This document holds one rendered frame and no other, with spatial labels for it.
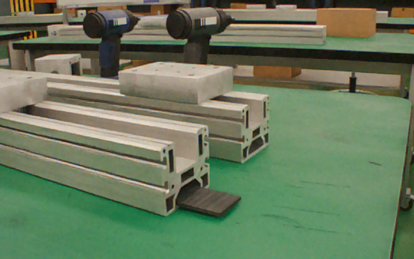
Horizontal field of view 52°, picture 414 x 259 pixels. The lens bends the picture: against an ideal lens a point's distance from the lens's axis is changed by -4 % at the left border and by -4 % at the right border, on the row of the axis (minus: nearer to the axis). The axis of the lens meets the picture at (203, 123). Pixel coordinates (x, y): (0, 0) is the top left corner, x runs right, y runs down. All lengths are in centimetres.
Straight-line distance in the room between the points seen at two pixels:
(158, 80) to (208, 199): 24
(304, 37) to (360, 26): 48
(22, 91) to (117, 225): 32
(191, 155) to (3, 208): 25
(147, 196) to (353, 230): 24
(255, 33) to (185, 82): 157
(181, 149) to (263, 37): 170
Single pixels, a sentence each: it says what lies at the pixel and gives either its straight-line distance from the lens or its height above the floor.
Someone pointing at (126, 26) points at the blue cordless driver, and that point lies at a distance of 107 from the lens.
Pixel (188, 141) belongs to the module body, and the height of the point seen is 85.
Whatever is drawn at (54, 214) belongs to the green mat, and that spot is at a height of 78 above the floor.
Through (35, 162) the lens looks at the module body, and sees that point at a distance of 67.
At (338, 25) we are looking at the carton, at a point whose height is 84.
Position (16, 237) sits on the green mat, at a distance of 53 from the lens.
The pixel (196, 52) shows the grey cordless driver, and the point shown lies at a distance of 91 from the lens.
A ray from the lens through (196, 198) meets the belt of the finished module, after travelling 54.
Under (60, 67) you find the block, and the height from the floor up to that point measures 85.
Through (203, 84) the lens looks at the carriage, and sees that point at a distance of 68.
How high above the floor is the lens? 103
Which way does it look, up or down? 17 degrees down
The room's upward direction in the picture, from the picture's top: 2 degrees counter-clockwise
